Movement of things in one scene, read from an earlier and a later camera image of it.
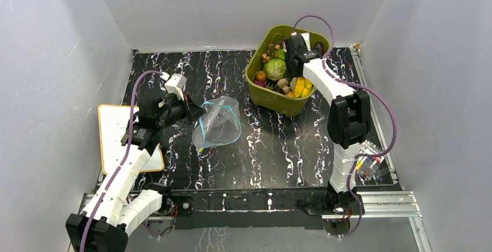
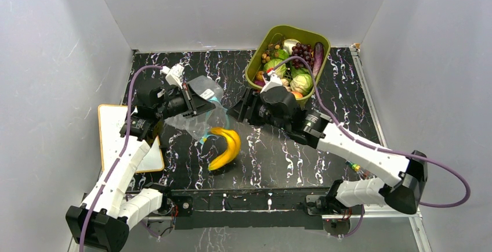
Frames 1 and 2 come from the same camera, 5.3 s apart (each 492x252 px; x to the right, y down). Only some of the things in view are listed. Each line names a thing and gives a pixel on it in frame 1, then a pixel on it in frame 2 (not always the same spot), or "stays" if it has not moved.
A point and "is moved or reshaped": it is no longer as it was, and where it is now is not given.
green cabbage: x=274 y=69 stays
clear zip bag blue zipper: x=219 y=122 is moved or reshaped
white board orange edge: x=114 y=122 stays
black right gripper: x=291 y=67 -> x=251 y=107
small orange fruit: x=260 y=75 stays
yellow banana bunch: x=303 y=87 -> x=233 y=147
